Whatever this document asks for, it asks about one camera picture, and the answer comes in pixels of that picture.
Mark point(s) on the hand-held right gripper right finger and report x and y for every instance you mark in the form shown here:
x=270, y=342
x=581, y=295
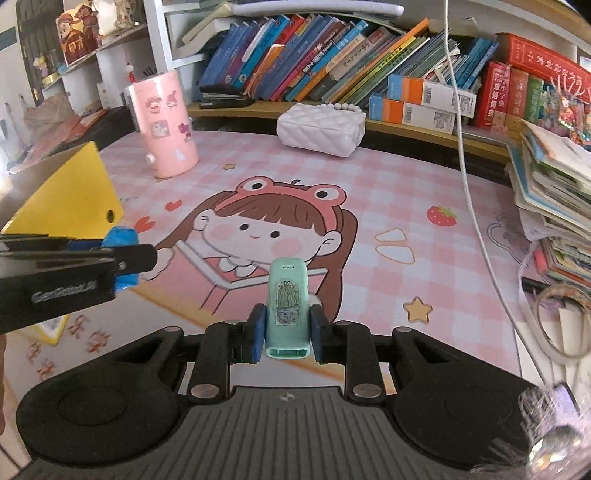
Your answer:
x=320, y=334

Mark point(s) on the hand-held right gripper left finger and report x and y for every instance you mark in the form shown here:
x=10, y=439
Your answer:
x=257, y=334

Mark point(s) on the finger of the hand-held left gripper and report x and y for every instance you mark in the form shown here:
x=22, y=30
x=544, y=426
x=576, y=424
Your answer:
x=134, y=261
x=121, y=239

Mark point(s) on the mint green cactus-print device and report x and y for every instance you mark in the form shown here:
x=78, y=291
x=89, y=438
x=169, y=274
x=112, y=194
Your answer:
x=286, y=309

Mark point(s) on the yellow cardboard box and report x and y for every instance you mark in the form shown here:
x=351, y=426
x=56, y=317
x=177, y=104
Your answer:
x=78, y=194

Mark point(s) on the pink sticker-covered cylinder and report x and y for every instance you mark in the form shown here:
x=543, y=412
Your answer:
x=164, y=129

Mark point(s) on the red tassel ornament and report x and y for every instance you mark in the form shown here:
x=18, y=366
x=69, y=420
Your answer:
x=131, y=71

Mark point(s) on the black stapler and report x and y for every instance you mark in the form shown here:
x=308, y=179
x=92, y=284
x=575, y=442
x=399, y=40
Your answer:
x=221, y=97

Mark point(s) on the white quilted purse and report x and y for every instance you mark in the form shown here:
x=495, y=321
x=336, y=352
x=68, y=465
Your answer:
x=321, y=129

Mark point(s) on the white bookshelf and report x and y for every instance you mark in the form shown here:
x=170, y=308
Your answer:
x=159, y=37

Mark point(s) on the red cartoon canister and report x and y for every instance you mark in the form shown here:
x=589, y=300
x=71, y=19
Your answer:
x=76, y=37

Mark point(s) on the orange and blue box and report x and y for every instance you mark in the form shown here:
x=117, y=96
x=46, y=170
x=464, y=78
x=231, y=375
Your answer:
x=434, y=92
x=411, y=113

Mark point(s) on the leopard print hair band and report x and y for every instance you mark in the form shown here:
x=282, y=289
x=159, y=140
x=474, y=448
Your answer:
x=561, y=323

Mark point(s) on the row of leaning books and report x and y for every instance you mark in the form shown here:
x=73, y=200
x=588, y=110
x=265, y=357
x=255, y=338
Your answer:
x=323, y=60

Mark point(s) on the stack of books and papers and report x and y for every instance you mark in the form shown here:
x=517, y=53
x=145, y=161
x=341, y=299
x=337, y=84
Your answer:
x=554, y=194

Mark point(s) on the row of red books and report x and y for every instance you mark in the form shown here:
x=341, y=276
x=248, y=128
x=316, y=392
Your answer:
x=517, y=83

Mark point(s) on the colourful glitter decoration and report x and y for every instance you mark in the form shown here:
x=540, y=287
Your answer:
x=568, y=110

